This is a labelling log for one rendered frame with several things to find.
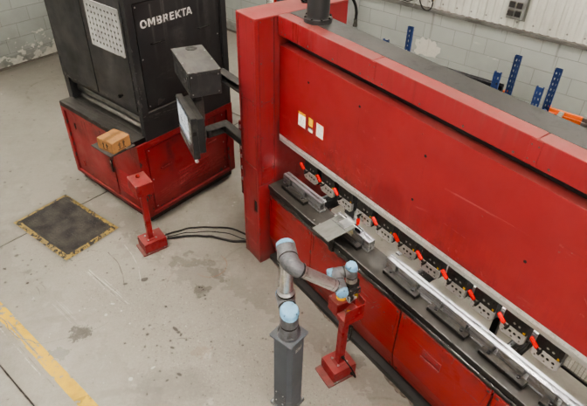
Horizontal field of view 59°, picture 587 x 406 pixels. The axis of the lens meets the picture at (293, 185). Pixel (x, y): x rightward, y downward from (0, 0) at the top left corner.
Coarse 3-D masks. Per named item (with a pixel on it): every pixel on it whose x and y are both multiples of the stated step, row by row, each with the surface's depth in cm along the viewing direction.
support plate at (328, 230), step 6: (336, 216) 387; (324, 222) 381; (330, 222) 381; (336, 222) 381; (318, 228) 376; (324, 228) 376; (330, 228) 376; (336, 228) 376; (348, 228) 376; (354, 228) 377; (324, 234) 370; (330, 234) 370; (336, 234) 371; (342, 234) 372; (330, 240) 366
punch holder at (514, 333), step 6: (510, 312) 281; (504, 318) 286; (510, 318) 282; (516, 318) 278; (510, 324) 283; (516, 324) 280; (522, 324) 276; (504, 330) 288; (510, 330) 286; (516, 330) 281; (522, 330) 278; (528, 330) 275; (510, 336) 286; (516, 336) 282; (522, 336) 279; (528, 336) 283; (516, 342) 284; (522, 342) 280
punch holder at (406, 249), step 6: (402, 234) 333; (402, 240) 335; (408, 240) 330; (414, 240) 325; (402, 246) 337; (408, 246) 332; (414, 246) 327; (420, 246) 330; (402, 252) 339; (408, 252) 334; (414, 252) 329; (420, 252) 335; (414, 258) 334
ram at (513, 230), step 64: (320, 64) 346; (384, 128) 312; (448, 128) 280; (384, 192) 333; (448, 192) 287; (512, 192) 253; (448, 256) 305; (512, 256) 266; (576, 256) 237; (576, 320) 248
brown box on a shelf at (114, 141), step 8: (104, 136) 453; (112, 136) 452; (120, 136) 453; (128, 136) 457; (96, 144) 462; (104, 144) 450; (112, 144) 445; (120, 144) 451; (128, 144) 460; (104, 152) 452; (112, 152) 449; (120, 152) 453
